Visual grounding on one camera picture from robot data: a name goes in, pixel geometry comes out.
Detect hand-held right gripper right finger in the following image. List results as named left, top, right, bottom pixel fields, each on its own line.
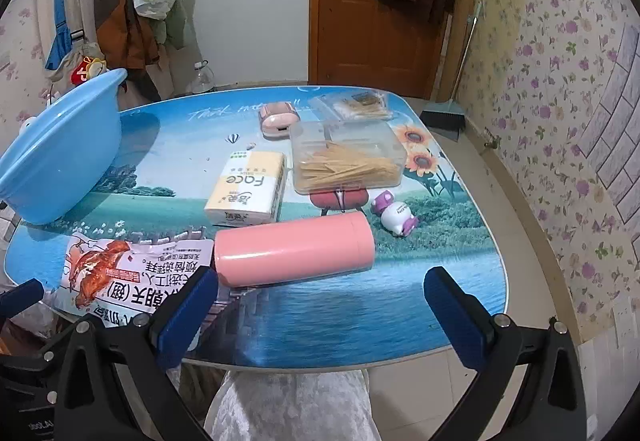
left=423, top=265, right=589, bottom=441

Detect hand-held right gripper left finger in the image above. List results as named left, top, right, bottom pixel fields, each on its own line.
left=52, top=265, right=221, bottom=441

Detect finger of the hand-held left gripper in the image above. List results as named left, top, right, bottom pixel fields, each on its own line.
left=10, top=331, right=75, bottom=372
left=0, top=278, right=46, bottom=320

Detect chicken snack packet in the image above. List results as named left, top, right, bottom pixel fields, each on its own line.
left=60, top=232, right=218, bottom=347

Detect white purple toy figure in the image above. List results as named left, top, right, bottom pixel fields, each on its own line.
left=370, top=190, right=420, bottom=236

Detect pink cylindrical flask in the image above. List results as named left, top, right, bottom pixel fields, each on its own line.
left=213, top=211, right=377, bottom=290

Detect yellow white tissue pack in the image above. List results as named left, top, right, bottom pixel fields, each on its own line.
left=204, top=151, right=287, bottom=227

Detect light blue plastic basin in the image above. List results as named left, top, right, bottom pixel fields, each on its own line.
left=0, top=68, right=130, bottom=226

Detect pile of wooden toothpicks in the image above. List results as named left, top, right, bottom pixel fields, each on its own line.
left=295, top=138, right=401, bottom=190

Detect clear plastic box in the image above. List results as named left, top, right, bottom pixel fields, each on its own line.
left=289, top=120, right=406, bottom=196

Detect small pink case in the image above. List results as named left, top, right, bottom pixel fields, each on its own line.
left=258, top=101, right=300, bottom=138

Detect clear bag of cotton swabs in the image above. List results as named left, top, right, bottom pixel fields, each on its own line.
left=307, top=91, right=394, bottom=122

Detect white fuzzy cloth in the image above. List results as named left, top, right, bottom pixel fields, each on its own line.
left=207, top=368, right=381, bottom=441

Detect teal dustpan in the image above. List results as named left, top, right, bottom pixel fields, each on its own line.
left=439, top=117, right=465, bottom=142

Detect teal broom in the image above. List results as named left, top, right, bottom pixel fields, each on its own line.
left=419, top=1, right=485, bottom=132

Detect red white plush toy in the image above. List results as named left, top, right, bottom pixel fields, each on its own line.
left=70, top=56, right=107, bottom=87

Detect clear water bottle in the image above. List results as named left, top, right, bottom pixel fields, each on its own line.
left=189, top=61, right=216, bottom=94

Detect grey cloth bag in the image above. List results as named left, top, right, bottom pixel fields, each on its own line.
left=47, top=41, right=103, bottom=83

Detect blue hanging bag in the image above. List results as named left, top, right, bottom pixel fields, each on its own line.
left=45, top=0, right=74, bottom=72

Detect brown orange hanging jacket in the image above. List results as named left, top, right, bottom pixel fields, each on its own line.
left=94, top=0, right=162, bottom=102

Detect wooden door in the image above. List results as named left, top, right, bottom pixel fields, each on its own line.
left=308, top=0, right=458, bottom=100

